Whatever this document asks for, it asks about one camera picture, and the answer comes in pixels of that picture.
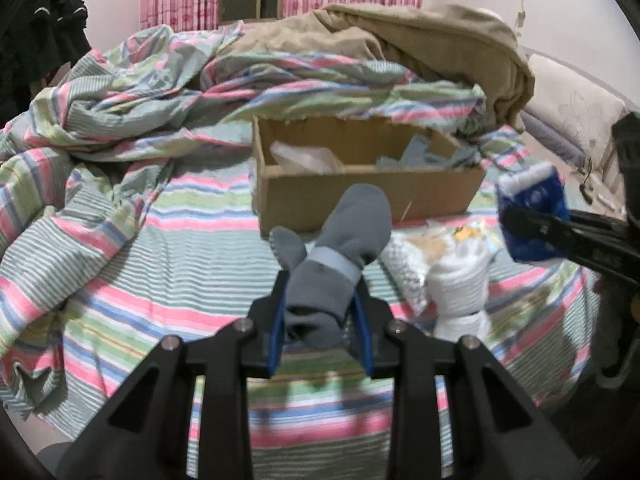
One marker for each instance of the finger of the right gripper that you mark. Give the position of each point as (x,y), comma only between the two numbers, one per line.
(612,253)
(588,221)

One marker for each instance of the cotton swab bag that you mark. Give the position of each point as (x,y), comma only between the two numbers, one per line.
(409,256)

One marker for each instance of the brown cardboard box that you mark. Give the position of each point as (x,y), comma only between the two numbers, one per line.
(301,202)

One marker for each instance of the floral beige pillow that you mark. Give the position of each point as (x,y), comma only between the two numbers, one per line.
(581,111)

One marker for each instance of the blue tissue pack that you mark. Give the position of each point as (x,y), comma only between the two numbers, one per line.
(522,197)

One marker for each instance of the clear plastic snack bag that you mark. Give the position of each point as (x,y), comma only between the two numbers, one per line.
(305,159)

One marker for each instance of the white socks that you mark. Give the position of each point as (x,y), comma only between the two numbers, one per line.
(458,286)

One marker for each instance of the black clothes pile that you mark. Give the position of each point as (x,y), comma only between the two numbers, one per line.
(43,36)

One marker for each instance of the beige fleece blanket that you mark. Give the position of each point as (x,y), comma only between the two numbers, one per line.
(451,42)

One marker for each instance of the cartoon bear tissue pack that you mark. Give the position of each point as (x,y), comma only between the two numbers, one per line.
(472,231)

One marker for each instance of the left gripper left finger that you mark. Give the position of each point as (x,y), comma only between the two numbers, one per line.
(183,399)

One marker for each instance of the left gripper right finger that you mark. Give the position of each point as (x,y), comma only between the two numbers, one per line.
(497,432)

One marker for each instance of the dark grey socks pair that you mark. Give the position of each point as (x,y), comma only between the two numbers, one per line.
(322,280)

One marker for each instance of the striped pastel duvet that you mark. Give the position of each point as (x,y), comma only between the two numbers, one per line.
(126,215)

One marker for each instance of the grey pillow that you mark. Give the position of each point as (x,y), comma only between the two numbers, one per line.
(553,140)

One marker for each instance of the grey fuzzy gloves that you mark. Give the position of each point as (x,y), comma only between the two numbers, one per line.
(418,155)

